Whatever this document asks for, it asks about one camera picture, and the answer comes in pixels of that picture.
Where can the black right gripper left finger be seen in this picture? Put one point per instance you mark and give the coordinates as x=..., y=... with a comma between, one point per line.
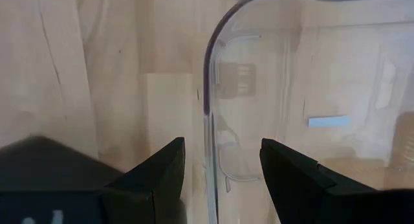
x=145, y=191

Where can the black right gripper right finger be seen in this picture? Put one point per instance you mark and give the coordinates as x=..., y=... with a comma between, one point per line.
x=300, y=185

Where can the clear plastic storage bin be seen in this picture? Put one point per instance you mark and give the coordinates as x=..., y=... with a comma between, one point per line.
x=252, y=127

